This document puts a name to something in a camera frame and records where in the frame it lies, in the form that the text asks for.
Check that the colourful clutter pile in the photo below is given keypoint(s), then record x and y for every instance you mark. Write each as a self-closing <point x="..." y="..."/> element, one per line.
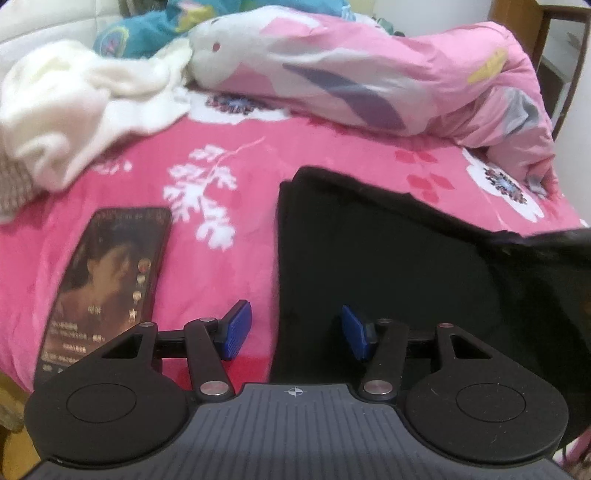
<point x="388" y="25"/>

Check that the pink floral bed blanket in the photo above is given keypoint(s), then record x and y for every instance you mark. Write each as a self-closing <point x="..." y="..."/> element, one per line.
<point x="240" y="286"/>

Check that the pink and white headboard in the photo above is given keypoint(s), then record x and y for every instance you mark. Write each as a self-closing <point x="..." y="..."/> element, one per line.
<point x="46" y="27"/>

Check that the pink rabbit print duvet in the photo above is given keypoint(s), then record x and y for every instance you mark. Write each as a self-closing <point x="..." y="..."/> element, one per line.
<point x="369" y="64"/>

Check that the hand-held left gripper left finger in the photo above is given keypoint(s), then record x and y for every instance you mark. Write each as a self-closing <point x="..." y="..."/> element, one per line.
<point x="236" y="327"/>

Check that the white fleece blanket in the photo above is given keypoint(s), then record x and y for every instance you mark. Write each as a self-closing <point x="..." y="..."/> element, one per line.
<point x="69" y="106"/>

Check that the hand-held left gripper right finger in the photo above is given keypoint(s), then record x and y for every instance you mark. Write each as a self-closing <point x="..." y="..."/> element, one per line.
<point x="354" y="330"/>

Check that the beige checked cloth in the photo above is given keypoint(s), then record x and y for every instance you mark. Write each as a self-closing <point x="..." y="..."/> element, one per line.
<point x="18" y="189"/>

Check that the brown wooden door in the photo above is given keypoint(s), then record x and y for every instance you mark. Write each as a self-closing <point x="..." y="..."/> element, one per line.
<point x="517" y="18"/>

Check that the black t-shirt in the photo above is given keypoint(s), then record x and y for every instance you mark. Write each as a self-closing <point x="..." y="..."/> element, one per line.
<point x="392" y="254"/>

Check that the black smartphone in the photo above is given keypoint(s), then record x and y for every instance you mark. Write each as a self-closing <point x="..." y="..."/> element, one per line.
<point x="106" y="286"/>

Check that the blue printed duvet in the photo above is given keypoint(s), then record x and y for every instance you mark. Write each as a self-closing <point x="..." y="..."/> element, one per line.
<point x="138" y="32"/>

